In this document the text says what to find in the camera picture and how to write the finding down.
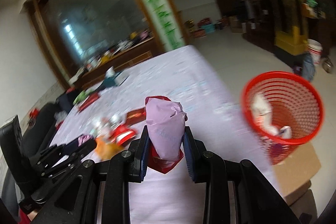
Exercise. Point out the wooden counter with clutter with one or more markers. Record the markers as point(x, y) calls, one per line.
point(124, 54)

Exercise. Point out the red white carton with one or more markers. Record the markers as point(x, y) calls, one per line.
point(122, 134)

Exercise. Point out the blue white medicine box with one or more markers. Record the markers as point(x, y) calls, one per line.
point(285, 132)

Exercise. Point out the clear plastic bag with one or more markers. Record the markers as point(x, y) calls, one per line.
point(104, 126)

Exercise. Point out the plastic bag on sofa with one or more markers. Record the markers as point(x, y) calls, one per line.
point(60, 117)

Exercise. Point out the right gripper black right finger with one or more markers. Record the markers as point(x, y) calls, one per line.
point(236, 192)

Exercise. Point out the red plastic mesh basket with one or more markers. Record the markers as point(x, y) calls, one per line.
point(294, 103)

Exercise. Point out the green cloth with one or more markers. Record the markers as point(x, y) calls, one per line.
point(81, 97)

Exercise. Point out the black leather sofa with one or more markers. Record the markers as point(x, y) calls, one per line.
point(35, 139)

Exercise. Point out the orange medicine box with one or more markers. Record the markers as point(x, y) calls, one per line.
point(105, 150)

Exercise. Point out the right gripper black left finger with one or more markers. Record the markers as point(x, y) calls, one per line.
point(99, 192)

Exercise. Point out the dark red snack wrapper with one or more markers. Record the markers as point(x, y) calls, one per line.
point(135, 116)

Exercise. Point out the white plastic bucket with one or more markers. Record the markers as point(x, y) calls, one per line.
point(315, 49)

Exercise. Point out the dark green tissue box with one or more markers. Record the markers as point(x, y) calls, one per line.
point(113, 78)

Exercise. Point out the red flat pouch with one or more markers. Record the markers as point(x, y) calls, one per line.
point(89, 101)

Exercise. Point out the cardboard sheet on floor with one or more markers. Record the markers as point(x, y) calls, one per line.
point(294, 173)

